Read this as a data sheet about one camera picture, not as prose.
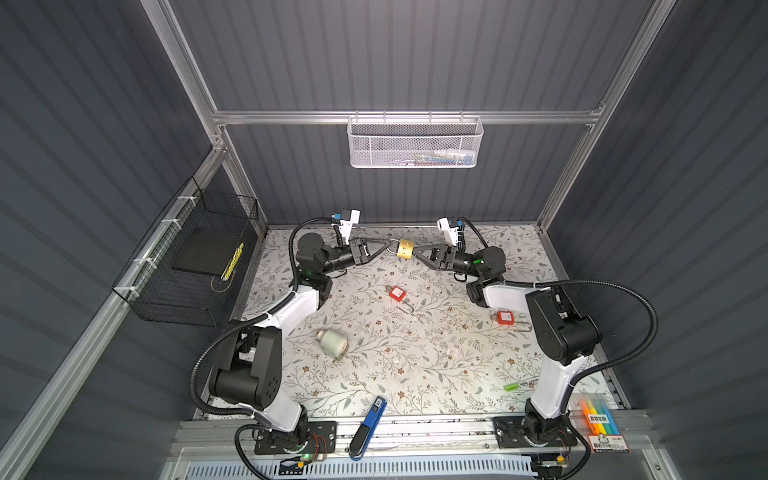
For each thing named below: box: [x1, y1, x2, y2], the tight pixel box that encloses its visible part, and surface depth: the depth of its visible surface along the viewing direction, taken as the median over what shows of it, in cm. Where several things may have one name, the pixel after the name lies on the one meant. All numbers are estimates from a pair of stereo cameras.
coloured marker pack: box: [580, 398, 631, 453], surface depth 75 cm
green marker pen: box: [503, 377, 539, 392], surface depth 83 cm
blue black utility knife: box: [348, 395, 388, 461], surface depth 74 cm
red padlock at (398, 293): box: [389, 286, 407, 302], surface depth 101 cm
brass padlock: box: [397, 239, 414, 260], surface depth 77 cm
